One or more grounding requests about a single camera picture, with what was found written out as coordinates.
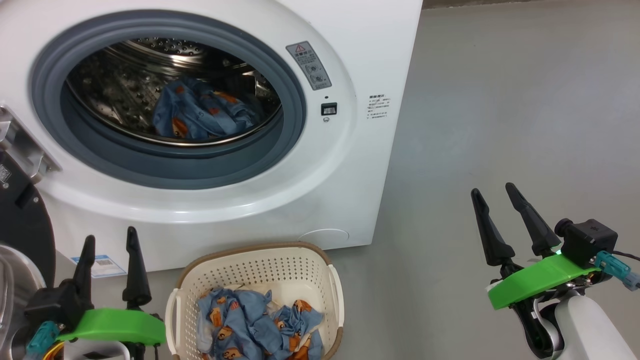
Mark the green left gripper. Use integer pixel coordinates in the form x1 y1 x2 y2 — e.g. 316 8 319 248
56 226 167 347

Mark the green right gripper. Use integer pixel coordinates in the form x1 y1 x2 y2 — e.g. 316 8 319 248
471 182 602 311

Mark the black round washer door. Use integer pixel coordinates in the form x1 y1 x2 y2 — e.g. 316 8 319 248
0 106 63 360

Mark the blue cartoon print garment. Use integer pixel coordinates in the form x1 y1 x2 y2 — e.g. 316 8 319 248
152 77 263 140
196 288 324 360

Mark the white front-load washing machine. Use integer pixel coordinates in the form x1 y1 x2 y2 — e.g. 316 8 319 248
0 0 423 275

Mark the white round filter access cover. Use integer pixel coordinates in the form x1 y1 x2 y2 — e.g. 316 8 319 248
298 229 350 247

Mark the stainless steel washing machine drum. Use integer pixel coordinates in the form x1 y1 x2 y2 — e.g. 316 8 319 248
65 37 282 147

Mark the grey rubber door gasket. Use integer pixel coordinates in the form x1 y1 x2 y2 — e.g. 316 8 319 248
30 10 307 190

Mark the blue energy label sticker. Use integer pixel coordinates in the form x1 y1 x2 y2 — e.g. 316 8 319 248
71 255 127 279

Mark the cream perforated laundry basket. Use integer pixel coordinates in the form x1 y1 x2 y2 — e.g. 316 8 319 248
165 242 345 360

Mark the small printed text label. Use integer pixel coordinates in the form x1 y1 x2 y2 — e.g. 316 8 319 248
368 94 390 121

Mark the grey warning sticker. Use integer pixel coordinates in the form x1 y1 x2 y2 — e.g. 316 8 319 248
286 41 332 91

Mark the teal plug left camera cable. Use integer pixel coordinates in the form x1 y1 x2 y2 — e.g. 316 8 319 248
24 321 62 360

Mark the teal plug camera cable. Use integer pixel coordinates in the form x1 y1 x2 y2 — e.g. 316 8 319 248
24 321 62 360
593 250 640 292

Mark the teal plug right camera cable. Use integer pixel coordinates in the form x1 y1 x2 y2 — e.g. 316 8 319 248
593 250 640 292

